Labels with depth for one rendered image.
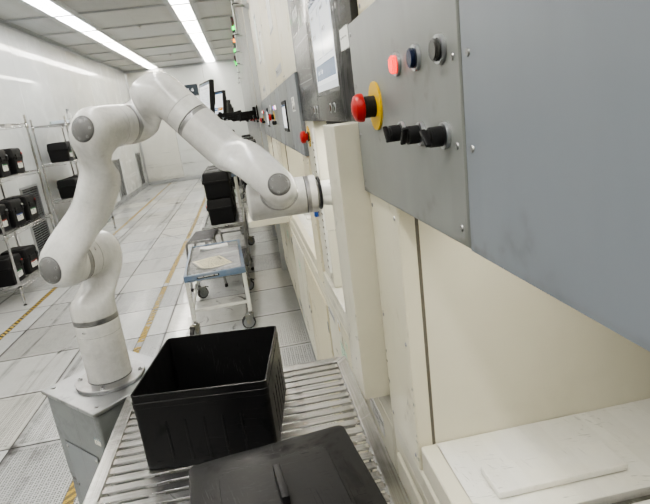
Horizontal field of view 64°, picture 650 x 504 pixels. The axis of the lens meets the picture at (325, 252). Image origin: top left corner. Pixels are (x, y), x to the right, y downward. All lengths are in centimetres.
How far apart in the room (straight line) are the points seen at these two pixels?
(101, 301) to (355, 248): 82
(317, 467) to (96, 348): 83
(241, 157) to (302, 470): 61
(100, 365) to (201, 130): 74
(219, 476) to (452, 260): 53
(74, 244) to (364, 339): 79
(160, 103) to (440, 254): 73
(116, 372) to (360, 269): 87
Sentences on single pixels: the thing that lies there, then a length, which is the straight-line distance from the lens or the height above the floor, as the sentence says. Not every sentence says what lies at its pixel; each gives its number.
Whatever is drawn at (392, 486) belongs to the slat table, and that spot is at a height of 76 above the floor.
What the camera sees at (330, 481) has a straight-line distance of 90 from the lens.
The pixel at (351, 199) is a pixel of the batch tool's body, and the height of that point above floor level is 127.
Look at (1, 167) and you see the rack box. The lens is 602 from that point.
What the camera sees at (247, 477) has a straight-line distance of 95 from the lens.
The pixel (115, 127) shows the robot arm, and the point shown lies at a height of 145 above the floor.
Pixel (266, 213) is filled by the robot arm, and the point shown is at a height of 123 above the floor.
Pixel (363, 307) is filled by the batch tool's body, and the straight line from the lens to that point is 98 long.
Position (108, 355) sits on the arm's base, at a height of 85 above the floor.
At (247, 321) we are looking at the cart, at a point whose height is 6.
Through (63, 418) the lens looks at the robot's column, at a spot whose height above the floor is 69.
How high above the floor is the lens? 143
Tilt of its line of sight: 15 degrees down
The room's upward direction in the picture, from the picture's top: 7 degrees counter-clockwise
